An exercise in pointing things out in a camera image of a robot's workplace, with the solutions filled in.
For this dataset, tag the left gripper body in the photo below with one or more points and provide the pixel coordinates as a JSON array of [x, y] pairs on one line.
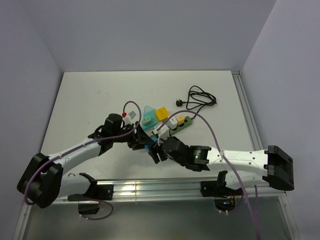
[[131, 140]]

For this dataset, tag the green power strip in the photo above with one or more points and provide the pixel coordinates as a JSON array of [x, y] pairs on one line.
[[188, 122]]

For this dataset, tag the blue plug adapter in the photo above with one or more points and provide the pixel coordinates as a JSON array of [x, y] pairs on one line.
[[149, 145]]

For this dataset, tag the small orange plug adapter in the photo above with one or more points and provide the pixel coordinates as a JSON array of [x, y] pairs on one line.
[[180, 120]]

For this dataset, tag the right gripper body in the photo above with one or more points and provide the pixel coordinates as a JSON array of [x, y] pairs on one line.
[[182, 162]]

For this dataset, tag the white charger plug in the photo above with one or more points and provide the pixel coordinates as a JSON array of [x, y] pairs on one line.
[[172, 123]]

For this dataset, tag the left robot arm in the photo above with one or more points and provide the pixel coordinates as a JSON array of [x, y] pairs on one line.
[[44, 180]]

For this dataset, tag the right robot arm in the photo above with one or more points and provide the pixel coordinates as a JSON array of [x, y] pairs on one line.
[[271, 166]]

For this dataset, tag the teal triangular power strip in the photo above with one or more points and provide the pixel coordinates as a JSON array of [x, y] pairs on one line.
[[149, 111]]

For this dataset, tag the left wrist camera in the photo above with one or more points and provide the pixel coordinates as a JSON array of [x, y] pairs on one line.
[[128, 118]]

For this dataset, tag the light green plug adapter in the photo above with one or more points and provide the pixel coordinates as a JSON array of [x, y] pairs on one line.
[[147, 120]]

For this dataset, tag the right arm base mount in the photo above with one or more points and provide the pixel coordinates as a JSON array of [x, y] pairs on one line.
[[225, 199]]

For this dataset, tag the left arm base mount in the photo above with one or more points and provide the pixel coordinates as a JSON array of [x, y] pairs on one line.
[[93, 200]]

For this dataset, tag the yellow cube socket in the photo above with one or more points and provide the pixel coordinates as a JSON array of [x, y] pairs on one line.
[[161, 114]]

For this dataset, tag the aluminium rail frame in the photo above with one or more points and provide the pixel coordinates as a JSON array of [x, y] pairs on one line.
[[157, 201]]

